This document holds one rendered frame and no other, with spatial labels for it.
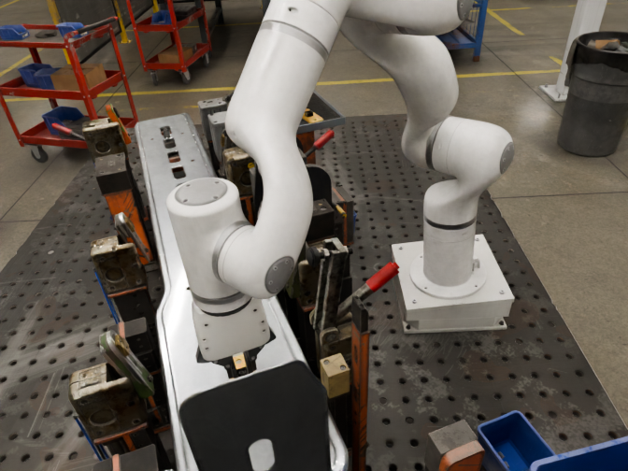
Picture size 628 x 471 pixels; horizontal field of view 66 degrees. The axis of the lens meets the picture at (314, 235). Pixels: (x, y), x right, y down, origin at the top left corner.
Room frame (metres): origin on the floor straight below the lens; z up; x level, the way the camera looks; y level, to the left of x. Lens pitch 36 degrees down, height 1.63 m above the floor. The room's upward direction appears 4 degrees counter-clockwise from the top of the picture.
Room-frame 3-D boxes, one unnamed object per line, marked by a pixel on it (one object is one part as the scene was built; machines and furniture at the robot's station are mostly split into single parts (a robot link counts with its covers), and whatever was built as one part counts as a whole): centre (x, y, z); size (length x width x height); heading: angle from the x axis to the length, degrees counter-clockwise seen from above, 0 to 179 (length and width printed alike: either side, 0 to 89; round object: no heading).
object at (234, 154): (1.12, 0.18, 0.89); 0.13 x 0.11 x 0.38; 109
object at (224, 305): (0.48, 0.12, 1.20); 0.09 x 0.08 x 0.03; 109
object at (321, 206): (0.78, 0.00, 0.91); 0.07 x 0.05 x 0.42; 109
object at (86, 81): (3.42, 1.67, 0.49); 0.81 x 0.47 x 0.97; 73
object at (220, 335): (0.48, 0.13, 1.14); 0.10 x 0.07 x 0.11; 109
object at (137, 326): (0.61, 0.35, 0.84); 0.11 x 0.08 x 0.29; 109
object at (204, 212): (0.48, 0.12, 1.28); 0.09 x 0.08 x 0.13; 50
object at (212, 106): (1.53, 0.31, 0.88); 0.11 x 0.10 x 0.36; 109
